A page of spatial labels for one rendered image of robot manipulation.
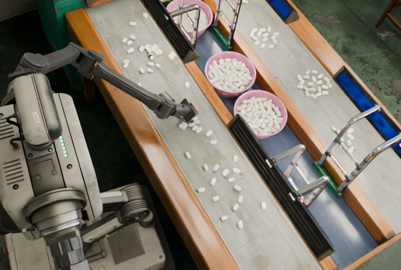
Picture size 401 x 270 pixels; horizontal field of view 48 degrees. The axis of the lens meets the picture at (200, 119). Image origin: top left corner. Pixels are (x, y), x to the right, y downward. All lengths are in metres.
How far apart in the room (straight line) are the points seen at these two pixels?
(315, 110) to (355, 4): 1.94
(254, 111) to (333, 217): 0.63
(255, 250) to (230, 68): 0.97
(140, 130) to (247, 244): 0.70
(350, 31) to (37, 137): 3.13
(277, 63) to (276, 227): 0.91
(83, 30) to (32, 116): 1.39
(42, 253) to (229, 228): 0.86
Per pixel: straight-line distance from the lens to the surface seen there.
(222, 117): 2.20
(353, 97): 2.07
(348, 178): 2.10
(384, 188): 2.30
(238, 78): 2.39
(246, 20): 2.66
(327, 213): 2.21
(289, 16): 2.25
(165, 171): 2.03
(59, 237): 1.26
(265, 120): 2.26
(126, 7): 2.65
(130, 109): 2.19
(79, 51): 1.97
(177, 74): 2.35
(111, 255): 2.21
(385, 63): 3.83
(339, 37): 3.84
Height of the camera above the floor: 2.60
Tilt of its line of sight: 58 degrees down
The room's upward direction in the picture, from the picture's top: 11 degrees clockwise
